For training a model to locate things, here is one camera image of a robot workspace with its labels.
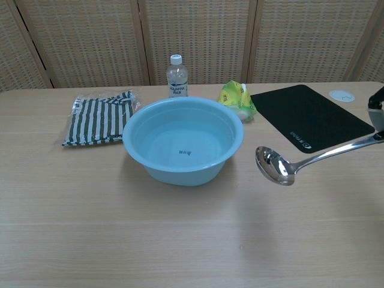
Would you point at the clear water bottle white cap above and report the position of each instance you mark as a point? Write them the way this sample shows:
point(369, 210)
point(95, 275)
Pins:
point(177, 79)

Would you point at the black mouse pad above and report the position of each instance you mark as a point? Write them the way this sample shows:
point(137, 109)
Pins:
point(309, 117)

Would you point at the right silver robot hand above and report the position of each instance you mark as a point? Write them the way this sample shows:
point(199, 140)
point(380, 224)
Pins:
point(378, 115)

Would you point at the striped cloth in plastic bag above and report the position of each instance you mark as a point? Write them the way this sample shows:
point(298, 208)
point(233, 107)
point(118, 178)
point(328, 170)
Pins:
point(96, 120)

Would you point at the white round grommet cover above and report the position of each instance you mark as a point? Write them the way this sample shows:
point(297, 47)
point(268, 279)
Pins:
point(341, 95)

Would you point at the woven rattan folding screen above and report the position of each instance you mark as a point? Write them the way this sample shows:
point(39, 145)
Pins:
point(192, 39)

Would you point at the light blue plastic bowl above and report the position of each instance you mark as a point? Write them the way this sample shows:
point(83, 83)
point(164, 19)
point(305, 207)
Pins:
point(183, 144)

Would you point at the green yellow tissue pack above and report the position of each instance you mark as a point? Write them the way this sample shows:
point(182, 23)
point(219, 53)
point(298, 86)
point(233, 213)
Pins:
point(237, 97)

